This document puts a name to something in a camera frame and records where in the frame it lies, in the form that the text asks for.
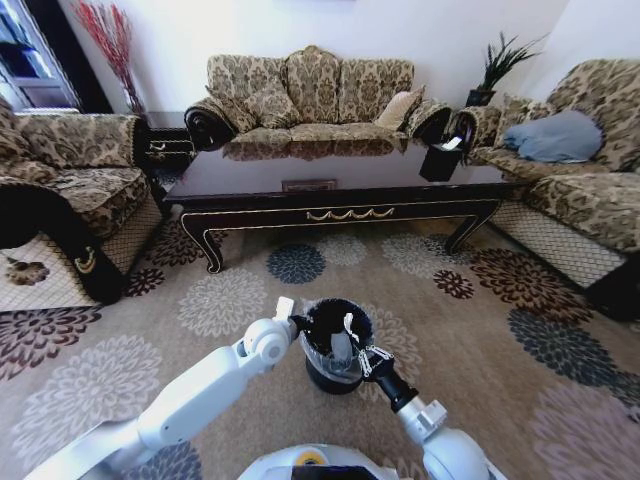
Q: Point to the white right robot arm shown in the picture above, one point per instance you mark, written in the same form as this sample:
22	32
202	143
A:
450	450

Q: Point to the dark wooden side table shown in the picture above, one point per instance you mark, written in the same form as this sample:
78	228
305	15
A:
167	135

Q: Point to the floral patterned cushion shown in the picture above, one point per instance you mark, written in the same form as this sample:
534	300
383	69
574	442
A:
272	107

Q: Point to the beige plain cushion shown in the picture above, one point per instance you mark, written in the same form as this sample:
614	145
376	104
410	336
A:
397	110

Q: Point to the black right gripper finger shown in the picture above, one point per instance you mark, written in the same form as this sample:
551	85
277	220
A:
380	353
366	365

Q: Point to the beige floral patterned rug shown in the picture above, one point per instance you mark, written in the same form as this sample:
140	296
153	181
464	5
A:
500	375

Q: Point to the white trash piece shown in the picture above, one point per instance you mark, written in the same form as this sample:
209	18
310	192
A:
340	348

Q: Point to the black round trash bin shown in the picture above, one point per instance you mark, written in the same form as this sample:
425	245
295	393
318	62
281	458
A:
335	382

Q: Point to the white robot front shell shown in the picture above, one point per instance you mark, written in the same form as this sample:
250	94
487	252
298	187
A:
280	462

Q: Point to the green potted plant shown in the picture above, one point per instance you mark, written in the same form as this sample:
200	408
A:
492	70

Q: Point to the blue-grey cushion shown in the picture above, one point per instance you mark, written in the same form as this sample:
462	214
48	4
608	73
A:
555	137

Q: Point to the white paper trash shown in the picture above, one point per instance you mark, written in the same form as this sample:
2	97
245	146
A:
349	325

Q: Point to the window with dark frame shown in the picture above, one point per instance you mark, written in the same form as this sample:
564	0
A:
35	60

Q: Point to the red decorative branches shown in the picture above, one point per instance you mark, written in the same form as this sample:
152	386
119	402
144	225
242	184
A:
112	45

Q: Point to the floral patterned sofa, black trim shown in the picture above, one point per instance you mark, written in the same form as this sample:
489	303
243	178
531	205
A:
75	165

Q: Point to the dark wooden coffee table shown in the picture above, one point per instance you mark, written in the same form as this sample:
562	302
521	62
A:
325	167

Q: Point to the black tissue box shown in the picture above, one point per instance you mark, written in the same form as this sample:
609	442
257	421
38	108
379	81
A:
439	162

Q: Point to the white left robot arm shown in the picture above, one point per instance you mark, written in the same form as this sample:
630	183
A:
200	390

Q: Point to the floral patterned three-seat sofa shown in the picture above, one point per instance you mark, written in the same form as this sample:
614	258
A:
310	85

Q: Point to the floral patterned sofa, lattice skirt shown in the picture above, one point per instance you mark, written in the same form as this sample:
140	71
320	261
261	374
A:
575	200

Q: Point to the clear plastic bin liner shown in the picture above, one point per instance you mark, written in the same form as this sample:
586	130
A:
320	357

